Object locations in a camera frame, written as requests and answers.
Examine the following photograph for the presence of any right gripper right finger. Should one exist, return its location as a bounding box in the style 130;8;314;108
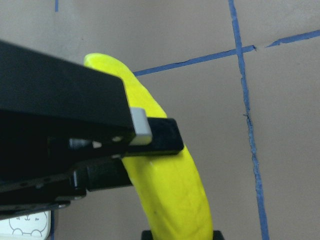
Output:
141;229;225;240

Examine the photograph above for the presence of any greenish yellow long banana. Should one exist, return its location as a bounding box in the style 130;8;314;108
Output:
83;53;214;240

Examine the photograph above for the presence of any cream bear tray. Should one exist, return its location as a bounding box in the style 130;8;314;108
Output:
0;211;51;240

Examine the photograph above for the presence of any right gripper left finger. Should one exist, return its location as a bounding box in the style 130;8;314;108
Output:
0;41;183;185

